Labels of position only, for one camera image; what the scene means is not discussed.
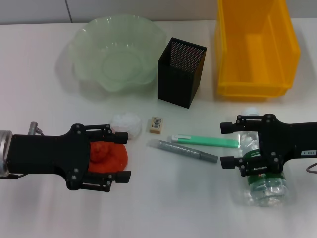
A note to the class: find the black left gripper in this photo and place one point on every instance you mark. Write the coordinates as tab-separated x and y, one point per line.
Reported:
49	153

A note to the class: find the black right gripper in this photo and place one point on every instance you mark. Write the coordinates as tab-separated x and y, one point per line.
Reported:
284	141

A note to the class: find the red ball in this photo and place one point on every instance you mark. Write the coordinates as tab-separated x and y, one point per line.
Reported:
111	158

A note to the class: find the white paper ball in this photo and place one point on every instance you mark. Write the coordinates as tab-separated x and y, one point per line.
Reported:
128	122

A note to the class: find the clear plastic water bottle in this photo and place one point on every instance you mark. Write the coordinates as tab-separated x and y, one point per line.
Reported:
267	191

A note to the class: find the green pen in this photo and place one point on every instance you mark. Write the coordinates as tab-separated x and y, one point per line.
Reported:
210	141

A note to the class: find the beige eraser with barcode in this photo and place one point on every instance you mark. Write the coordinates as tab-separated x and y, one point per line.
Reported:
156	125

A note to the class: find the grey glitter marker pen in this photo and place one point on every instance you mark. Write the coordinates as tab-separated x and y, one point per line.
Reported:
178	148

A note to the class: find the black mesh pen holder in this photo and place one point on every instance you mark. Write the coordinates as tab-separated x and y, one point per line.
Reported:
175	84

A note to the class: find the green frosted glass fruit bowl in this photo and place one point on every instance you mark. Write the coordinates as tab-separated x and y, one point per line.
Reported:
116	62

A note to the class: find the yellow plastic storage bin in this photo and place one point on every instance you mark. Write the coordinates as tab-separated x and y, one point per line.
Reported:
257	62

